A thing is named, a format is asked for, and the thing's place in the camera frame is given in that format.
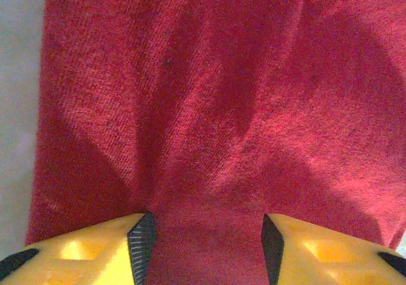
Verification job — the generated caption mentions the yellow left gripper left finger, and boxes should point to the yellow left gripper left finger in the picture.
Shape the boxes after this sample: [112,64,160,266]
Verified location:
[0,211,157,285]

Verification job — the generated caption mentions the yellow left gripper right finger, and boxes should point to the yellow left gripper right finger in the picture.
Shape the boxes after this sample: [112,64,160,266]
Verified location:
[261,213,406,285]

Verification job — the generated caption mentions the red t-shirt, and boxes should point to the red t-shirt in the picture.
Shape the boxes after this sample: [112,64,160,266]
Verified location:
[25,0,406,285]

